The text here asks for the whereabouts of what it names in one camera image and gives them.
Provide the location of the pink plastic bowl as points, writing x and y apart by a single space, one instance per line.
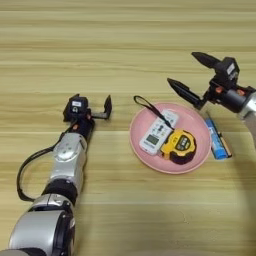
193 123

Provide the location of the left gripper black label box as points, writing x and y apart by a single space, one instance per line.
76 108

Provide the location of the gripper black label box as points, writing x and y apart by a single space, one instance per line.
228 71
76 108

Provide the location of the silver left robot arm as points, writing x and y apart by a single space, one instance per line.
65 160

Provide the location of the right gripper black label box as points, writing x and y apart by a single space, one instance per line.
228 71

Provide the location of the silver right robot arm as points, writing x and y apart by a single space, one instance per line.
250 113

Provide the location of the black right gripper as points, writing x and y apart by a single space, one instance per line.
233 100

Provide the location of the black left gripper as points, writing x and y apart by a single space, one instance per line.
85 128

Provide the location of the yellow black tape measure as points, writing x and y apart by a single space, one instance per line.
180 146

